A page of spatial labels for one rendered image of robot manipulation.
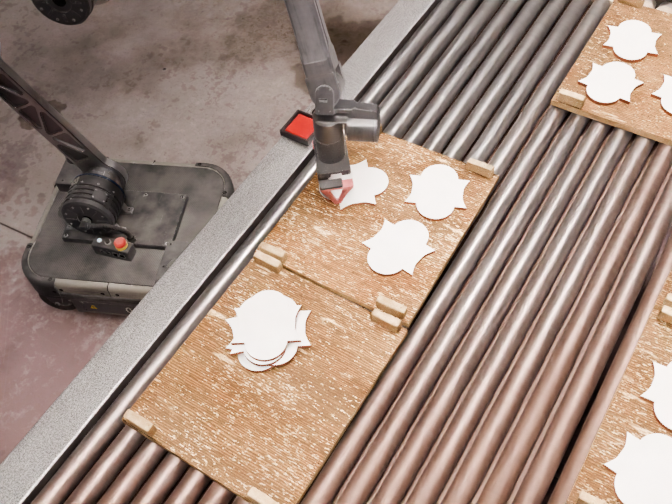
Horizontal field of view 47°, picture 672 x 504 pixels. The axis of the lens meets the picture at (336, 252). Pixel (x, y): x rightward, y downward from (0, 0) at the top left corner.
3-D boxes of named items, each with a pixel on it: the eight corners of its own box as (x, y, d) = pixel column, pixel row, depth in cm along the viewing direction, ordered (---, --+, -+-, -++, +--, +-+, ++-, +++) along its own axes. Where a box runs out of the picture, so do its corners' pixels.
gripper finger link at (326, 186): (350, 182, 165) (348, 152, 157) (355, 208, 161) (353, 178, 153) (318, 187, 165) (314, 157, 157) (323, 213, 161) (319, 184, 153)
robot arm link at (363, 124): (322, 69, 150) (314, 85, 142) (382, 72, 148) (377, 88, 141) (323, 128, 156) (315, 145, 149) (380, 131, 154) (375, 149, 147)
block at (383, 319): (369, 321, 146) (369, 313, 144) (375, 313, 147) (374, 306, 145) (397, 335, 144) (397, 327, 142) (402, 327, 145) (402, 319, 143)
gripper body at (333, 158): (344, 139, 161) (341, 113, 155) (351, 175, 155) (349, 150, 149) (312, 143, 161) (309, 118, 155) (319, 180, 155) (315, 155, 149)
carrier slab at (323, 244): (255, 256, 159) (253, 252, 157) (355, 126, 178) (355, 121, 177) (408, 328, 146) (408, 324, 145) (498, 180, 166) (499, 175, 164)
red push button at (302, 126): (285, 134, 179) (284, 129, 178) (299, 117, 182) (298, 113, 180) (307, 143, 177) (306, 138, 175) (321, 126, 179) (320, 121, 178)
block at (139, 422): (125, 422, 138) (121, 415, 135) (132, 413, 139) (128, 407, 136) (151, 438, 136) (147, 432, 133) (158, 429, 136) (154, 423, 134)
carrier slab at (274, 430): (123, 423, 139) (120, 419, 138) (256, 258, 158) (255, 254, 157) (284, 525, 127) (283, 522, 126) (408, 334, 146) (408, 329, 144)
